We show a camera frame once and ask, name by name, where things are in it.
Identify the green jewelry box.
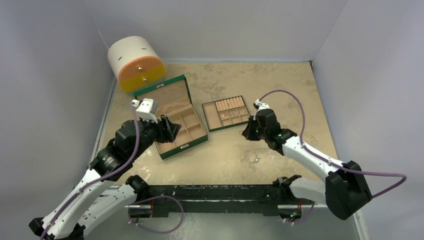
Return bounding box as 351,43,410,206
133,74,208,160

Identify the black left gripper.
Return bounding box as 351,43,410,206
131,113,181,160

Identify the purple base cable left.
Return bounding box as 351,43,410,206
127,195,185,235

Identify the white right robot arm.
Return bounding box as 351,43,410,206
242,109,373,220

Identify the silver chain bracelet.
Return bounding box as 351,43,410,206
243,149,261,165

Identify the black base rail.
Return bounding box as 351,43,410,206
128,184,312,218

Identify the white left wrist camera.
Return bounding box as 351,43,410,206
131,98,159,124

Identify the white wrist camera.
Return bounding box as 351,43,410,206
131,98,159,124
253,99,270,112

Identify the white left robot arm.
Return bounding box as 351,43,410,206
28,115,181,240

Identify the green jewelry tray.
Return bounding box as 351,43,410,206
202,95,251,132

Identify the white cylindrical drawer cabinet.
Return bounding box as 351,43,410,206
107,36,167,94

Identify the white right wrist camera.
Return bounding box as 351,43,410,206
253,99,270,112

